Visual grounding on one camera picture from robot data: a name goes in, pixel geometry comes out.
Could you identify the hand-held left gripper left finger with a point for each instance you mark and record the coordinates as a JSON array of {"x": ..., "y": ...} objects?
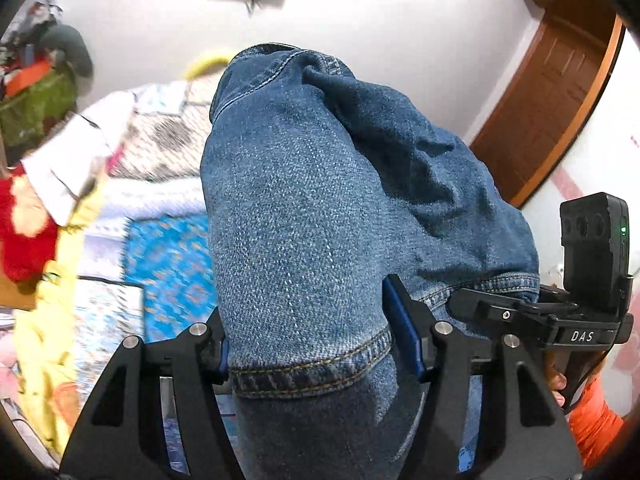
[{"x": 222, "y": 355}]

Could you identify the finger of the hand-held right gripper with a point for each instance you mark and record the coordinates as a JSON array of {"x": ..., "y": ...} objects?
[{"x": 490, "y": 307}]

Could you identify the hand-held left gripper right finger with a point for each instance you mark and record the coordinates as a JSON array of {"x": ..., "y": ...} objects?
[{"x": 407, "y": 330}]

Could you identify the blue denim jeans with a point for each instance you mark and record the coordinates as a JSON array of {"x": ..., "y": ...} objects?
[{"x": 310, "y": 200}]

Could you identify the person's right hand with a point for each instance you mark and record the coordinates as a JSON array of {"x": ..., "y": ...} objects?
[{"x": 556, "y": 377}]

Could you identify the blue patchwork blanket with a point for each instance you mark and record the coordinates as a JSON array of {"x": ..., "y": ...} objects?
[{"x": 165, "y": 260}]

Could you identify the brown wooden door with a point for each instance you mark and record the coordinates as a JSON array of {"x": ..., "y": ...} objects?
[{"x": 550, "y": 90}]

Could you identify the yellow blanket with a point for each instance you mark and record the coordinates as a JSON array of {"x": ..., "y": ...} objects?
[{"x": 45, "y": 340}]

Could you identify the red plush blanket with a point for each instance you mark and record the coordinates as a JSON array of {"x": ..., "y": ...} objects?
[{"x": 25, "y": 240}]

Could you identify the white cloth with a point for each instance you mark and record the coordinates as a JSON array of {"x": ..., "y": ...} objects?
[{"x": 75, "y": 155}]

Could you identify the orange cloth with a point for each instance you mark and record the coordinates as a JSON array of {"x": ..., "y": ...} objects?
[{"x": 27, "y": 77}]

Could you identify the dark grey cushion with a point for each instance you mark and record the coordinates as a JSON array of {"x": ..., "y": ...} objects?
[{"x": 70, "y": 47}]

